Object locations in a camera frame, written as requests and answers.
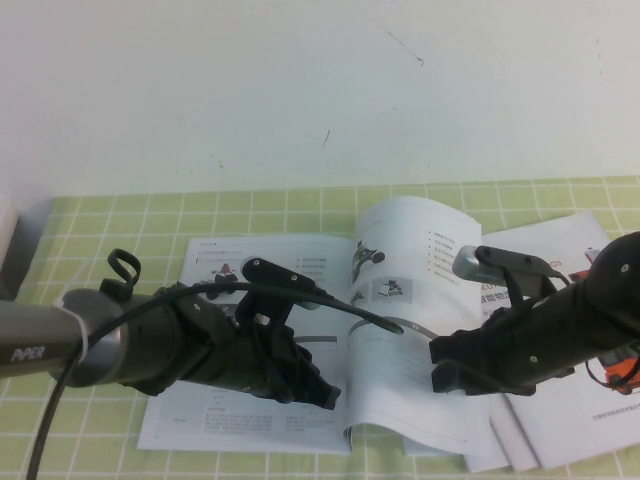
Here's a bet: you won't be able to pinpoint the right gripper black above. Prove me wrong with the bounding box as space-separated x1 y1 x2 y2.
428 294 576 399

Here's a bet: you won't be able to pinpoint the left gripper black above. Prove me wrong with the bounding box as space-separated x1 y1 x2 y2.
199 319 345 412

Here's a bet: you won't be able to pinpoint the brochure with orange vehicles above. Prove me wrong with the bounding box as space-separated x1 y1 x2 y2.
479 209 640 470

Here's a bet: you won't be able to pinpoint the green checked tablecloth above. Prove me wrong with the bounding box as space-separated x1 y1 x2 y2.
0 174 640 480

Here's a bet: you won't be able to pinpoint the dark grey object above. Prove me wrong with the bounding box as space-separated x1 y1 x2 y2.
0 259 24 302

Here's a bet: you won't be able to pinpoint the white box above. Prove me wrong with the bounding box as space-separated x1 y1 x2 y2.
0 197 19 284

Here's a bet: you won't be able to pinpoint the thin black gripper wire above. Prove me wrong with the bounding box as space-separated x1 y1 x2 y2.
249 322 296 406

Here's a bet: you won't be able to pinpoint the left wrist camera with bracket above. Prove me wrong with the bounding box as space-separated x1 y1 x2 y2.
234 255 324 336

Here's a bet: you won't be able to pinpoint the thin red and black wires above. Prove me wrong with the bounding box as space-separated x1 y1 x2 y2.
582 344 640 399

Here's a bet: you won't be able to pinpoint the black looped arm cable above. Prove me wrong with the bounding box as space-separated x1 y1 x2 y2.
107 248 142 296

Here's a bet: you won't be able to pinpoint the thick black camera cable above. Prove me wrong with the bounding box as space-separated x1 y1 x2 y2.
24 281 405 480

